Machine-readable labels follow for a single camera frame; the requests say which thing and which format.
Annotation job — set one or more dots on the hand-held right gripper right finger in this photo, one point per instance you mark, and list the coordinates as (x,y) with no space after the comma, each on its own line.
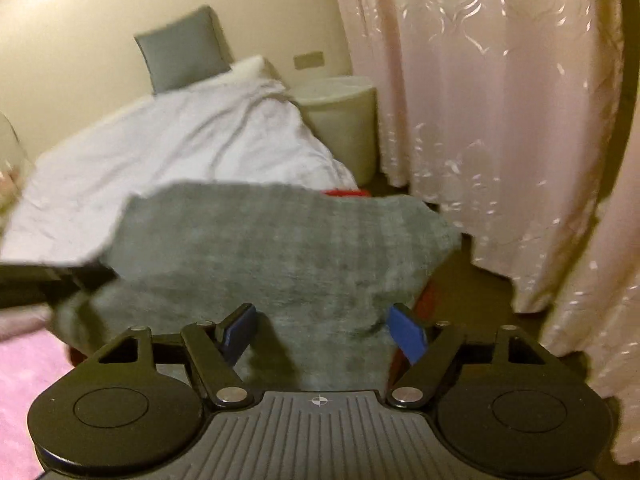
(407,332)

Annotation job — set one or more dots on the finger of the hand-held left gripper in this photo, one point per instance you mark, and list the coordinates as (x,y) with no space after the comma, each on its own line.
(87,274)

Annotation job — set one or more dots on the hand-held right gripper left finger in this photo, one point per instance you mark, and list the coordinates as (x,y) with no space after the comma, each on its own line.
(240,331)

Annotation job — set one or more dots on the grey checked fleece garment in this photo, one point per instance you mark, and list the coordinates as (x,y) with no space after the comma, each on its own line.
(280,260)

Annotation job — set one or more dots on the pink floral bed sheet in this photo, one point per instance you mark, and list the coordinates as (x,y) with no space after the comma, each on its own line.
(25,390)

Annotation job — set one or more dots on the clear glass object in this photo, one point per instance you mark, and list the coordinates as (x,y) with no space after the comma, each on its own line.
(12,160)

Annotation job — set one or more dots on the light grey duvet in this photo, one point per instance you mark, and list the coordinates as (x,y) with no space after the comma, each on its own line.
(165,160)

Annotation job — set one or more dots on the white round laundry basket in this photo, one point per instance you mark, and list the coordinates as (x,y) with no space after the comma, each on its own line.
(345,120)

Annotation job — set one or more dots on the pink patterned curtain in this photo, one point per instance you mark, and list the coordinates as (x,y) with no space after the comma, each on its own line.
(500,125)

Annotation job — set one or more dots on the grey pillow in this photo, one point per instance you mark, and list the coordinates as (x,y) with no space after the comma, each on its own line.
(182,50)

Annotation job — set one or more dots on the wall socket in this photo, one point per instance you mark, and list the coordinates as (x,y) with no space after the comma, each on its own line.
(309,60)

